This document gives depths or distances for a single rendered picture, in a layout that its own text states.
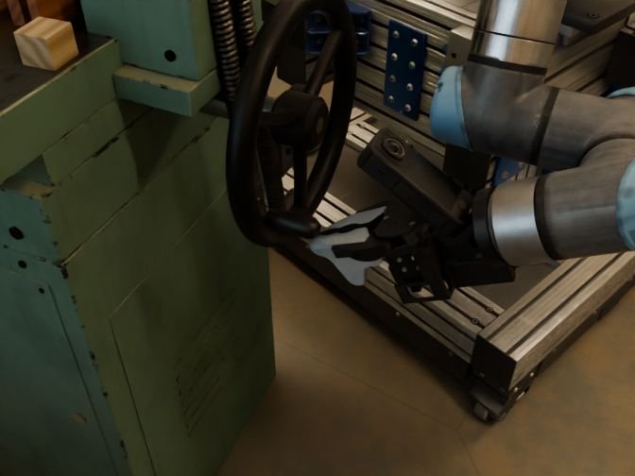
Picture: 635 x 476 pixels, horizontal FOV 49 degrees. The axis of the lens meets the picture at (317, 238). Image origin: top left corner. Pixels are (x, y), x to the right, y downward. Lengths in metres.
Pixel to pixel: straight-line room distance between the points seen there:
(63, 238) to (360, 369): 0.91
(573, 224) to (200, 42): 0.39
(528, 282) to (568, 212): 0.91
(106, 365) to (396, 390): 0.76
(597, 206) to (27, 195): 0.52
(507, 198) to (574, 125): 0.10
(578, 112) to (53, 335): 0.64
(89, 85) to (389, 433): 0.96
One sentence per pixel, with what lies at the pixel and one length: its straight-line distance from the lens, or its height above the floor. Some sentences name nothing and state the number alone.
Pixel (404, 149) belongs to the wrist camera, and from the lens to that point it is 0.64.
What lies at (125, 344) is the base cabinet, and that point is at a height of 0.53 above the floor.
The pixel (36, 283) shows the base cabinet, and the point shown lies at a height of 0.67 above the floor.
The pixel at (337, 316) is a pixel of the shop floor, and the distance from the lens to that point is 1.64.
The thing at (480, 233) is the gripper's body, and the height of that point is 0.83.
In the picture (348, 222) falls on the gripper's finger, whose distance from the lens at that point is 0.72.
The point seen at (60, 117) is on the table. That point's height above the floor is 0.86.
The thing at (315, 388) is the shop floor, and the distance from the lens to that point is 1.51.
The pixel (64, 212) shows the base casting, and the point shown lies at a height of 0.76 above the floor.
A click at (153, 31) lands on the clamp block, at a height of 0.92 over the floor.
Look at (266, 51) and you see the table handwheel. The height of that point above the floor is 0.93.
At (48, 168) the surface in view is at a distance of 0.73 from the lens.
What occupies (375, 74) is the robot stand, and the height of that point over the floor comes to 0.56.
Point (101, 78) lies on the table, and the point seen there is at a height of 0.87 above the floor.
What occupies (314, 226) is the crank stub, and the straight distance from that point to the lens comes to 0.71.
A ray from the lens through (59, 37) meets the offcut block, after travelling 0.72.
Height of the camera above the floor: 1.22
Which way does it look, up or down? 41 degrees down
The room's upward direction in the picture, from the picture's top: straight up
